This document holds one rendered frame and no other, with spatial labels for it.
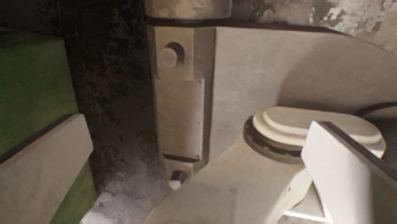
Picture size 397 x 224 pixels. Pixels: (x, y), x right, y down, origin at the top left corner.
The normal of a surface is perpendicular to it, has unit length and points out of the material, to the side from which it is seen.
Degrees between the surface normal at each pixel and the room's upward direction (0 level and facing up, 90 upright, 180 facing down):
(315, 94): 0
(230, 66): 0
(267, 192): 90
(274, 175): 90
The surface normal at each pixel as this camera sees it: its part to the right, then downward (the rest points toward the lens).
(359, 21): -0.22, 0.47
